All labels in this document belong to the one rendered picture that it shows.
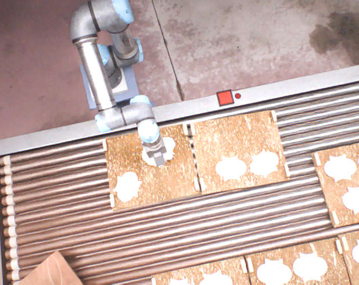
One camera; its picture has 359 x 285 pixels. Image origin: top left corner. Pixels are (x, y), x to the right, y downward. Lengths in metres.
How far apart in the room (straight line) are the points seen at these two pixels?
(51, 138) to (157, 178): 0.57
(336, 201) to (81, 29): 1.30
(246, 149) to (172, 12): 1.75
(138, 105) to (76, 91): 1.66
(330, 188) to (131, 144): 0.94
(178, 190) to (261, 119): 0.52
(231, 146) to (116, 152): 0.55
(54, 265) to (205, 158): 0.81
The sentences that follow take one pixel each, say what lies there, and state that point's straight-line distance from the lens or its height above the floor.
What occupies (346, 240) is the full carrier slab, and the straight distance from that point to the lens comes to 1.90.
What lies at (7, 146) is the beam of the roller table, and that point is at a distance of 2.12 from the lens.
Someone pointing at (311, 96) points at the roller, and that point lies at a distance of 2.04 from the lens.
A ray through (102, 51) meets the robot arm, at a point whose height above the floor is 1.13.
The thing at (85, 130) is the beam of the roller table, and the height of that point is 0.91.
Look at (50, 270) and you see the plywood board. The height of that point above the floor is 1.04.
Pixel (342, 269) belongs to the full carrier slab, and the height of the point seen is 0.94.
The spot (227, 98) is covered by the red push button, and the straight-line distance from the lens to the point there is 1.96.
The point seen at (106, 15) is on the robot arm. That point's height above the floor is 1.52.
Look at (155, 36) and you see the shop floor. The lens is 3.24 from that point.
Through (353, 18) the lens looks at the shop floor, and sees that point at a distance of 3.50.
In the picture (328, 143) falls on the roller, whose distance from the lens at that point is 1.98.
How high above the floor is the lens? 2.73
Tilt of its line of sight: 73 degrees down
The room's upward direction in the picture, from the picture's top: 11 degrees counter-clockwise
